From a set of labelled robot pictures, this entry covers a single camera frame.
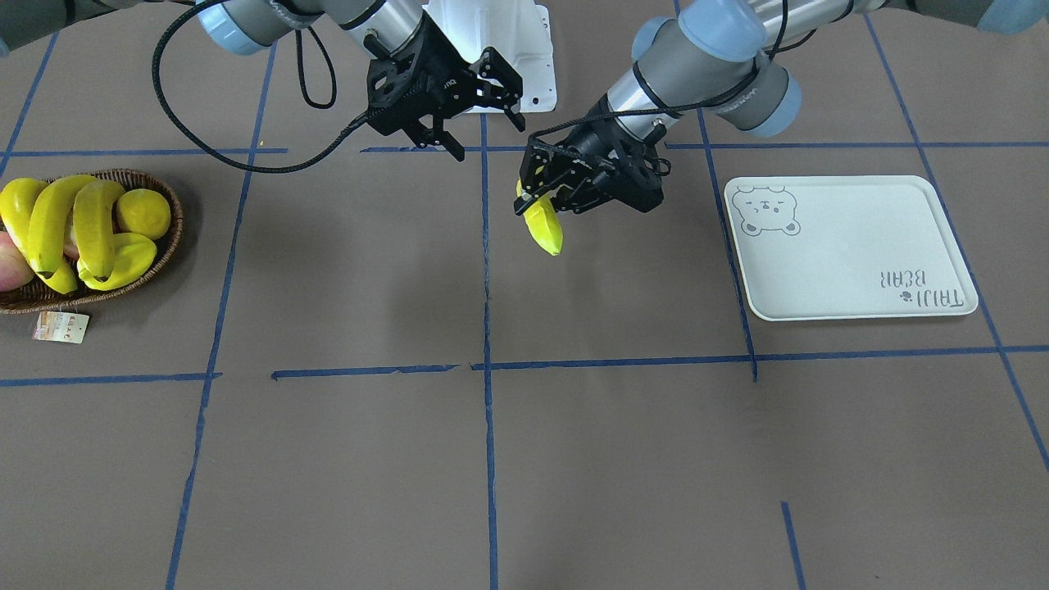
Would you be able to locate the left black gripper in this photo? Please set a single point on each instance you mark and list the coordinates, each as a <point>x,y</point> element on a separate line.
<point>592,147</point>

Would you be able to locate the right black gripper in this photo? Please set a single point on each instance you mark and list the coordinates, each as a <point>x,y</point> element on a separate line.
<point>443,72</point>

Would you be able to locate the yellow banana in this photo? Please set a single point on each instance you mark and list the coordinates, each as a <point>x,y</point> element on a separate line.
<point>17,201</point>
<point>541,220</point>
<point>44,247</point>
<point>93,226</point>

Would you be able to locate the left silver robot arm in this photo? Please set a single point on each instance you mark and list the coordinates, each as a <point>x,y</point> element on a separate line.
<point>714,56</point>

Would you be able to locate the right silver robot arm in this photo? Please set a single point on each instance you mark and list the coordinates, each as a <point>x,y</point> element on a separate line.
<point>246,27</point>

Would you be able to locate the paper basket tag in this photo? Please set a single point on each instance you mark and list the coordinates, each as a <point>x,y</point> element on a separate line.
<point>61,327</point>

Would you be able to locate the brown wicker basket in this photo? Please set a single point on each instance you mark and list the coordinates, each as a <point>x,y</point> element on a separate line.
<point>38,297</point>

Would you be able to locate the grey bear serving tray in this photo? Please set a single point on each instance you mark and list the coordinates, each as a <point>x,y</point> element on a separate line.
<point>846,247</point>

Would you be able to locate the yellow lemon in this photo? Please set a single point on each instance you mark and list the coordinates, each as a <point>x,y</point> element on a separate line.
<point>144,211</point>

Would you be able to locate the red pink apple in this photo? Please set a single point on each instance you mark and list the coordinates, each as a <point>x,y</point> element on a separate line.
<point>15,272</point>

